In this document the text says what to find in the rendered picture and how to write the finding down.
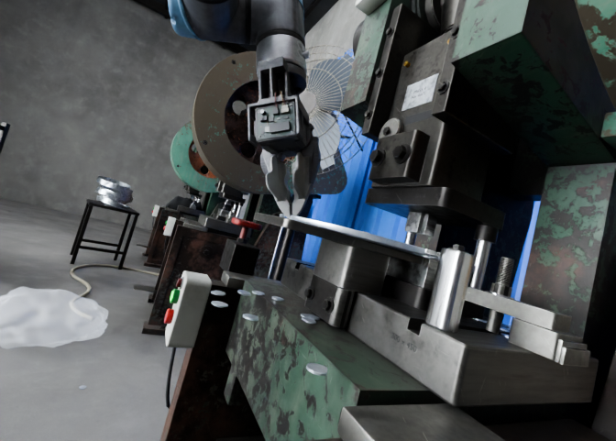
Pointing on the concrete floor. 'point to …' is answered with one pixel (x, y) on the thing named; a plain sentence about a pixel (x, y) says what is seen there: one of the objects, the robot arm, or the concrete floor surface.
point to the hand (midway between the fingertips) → (292, 211)
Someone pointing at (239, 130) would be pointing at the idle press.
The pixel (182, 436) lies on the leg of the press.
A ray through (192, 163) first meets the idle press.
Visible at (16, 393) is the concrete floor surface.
